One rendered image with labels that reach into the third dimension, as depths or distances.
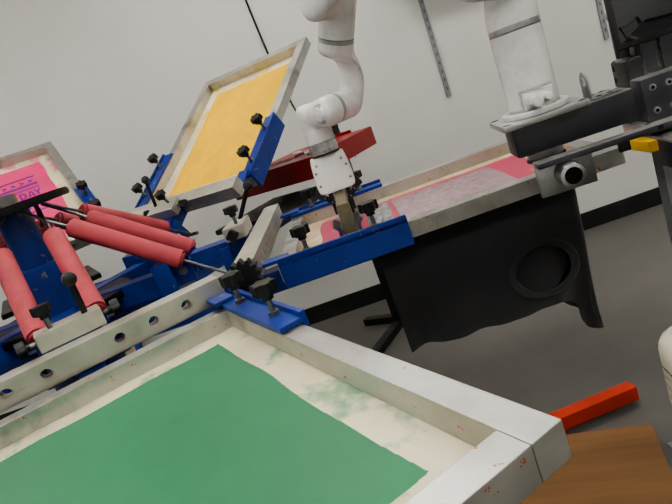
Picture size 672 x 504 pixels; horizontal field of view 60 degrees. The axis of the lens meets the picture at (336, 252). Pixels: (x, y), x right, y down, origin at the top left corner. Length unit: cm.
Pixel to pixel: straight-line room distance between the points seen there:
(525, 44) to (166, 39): 276
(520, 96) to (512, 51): 8
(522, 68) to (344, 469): 80
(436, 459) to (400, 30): 316
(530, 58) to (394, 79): 244
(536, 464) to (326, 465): 22
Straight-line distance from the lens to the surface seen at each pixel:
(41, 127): 390
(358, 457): 61
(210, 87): 280
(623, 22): 120
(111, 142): 375
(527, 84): 115
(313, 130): 149
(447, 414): 58
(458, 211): 129
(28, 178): 291
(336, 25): 138
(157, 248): 155
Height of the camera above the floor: 129
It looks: 14 degrees down
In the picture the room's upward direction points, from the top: 20 degrees counter-clockwise
